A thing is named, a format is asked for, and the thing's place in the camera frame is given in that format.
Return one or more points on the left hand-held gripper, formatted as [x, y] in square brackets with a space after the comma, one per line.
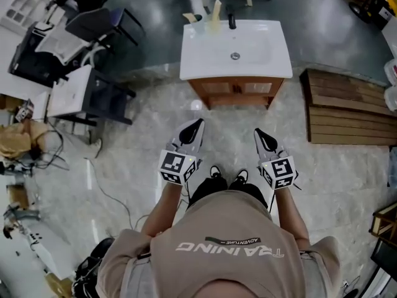
[175, 163]

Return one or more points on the white machine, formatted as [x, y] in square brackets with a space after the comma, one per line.
[28, 244]

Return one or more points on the person's black shoe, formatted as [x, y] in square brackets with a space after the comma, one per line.
[215, 172]
[242, 175]

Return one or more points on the white ceramic sink basin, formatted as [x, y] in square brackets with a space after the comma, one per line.
[211, 54]

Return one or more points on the yellow black cart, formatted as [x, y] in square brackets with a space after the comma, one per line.
[373, 3]

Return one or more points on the light wooden frame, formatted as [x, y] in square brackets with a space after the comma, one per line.
[386, 220]

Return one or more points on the person's right forearm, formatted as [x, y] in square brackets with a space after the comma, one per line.
[290, 216]

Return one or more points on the black faucet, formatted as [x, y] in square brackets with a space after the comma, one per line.
[232, 22]

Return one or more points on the grey white office chair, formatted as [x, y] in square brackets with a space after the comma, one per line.
[66, 42]

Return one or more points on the brown slatted wooden board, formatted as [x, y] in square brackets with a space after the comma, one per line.
[347, 110]

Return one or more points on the person's left black shoe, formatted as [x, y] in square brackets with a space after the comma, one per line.
[215, 172]

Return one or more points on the person's left forearm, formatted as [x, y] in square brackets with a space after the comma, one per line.
[164, 206]

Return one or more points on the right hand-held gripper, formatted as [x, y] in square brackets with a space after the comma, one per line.
[280, 169]

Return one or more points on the metal sink drain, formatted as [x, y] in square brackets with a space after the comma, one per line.
[235, 55]

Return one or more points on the wooden cabinet door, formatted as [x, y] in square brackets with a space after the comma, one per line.
[215, 87]
[257, 87]

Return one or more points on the crumpled brown paper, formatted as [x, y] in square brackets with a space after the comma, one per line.
[17, 140]

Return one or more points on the blue black chair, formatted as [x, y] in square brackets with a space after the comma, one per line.
[124, 20]

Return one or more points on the beige printed t-shirt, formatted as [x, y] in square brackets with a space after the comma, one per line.
[223, 259]

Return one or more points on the white plastic bag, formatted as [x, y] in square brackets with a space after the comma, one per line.
[391, 85]

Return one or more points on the black shorts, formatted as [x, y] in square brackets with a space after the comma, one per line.
[207, 189]

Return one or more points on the black storage crate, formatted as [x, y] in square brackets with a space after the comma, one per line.
[28, 64]

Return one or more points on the white shelf unit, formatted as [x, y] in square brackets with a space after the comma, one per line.
[18, 6]

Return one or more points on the clear plastic cup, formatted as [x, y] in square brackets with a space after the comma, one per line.
[197, 28]

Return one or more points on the person's right black shoe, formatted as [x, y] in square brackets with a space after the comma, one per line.
[242, 175]

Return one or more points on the wooden sink cabinet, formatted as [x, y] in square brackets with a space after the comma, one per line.
[239, 99]

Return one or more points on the beige bottle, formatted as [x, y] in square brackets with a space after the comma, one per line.
[214, 19]

